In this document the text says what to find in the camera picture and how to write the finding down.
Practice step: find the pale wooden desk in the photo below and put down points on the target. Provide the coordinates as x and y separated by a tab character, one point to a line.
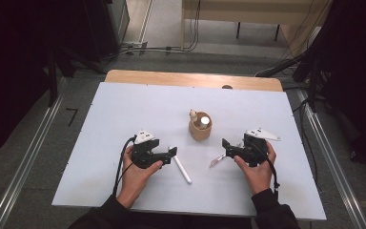
254	14

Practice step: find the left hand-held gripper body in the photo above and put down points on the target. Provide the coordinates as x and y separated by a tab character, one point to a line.
143	154

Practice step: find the black cabinet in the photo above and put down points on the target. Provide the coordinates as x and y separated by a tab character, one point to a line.
108	28

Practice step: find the person's right hand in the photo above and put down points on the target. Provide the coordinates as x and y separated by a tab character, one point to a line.
260	178

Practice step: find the metal floor rail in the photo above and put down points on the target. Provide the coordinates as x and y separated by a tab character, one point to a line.
333	159
28	152

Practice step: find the long white pen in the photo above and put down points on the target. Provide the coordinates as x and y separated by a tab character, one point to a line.
183	170

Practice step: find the clear mechanical pencil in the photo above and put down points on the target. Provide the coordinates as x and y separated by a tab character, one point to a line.
216	161

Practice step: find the short white tube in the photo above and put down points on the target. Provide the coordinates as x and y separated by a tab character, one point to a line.
205	121

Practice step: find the black tripod stand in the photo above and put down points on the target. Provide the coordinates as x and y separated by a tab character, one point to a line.
53	79
313	79

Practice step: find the light wooden table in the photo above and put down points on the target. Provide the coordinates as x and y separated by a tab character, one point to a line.
190	79

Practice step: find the black curtain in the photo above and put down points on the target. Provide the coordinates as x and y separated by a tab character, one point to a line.
355	79
12	63

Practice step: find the tan pen holder with bear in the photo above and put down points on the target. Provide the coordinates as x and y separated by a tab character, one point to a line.
199	134

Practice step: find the person's left hand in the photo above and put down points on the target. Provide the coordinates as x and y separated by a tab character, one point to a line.
135	183

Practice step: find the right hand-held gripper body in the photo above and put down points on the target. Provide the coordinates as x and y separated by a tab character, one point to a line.
255	152

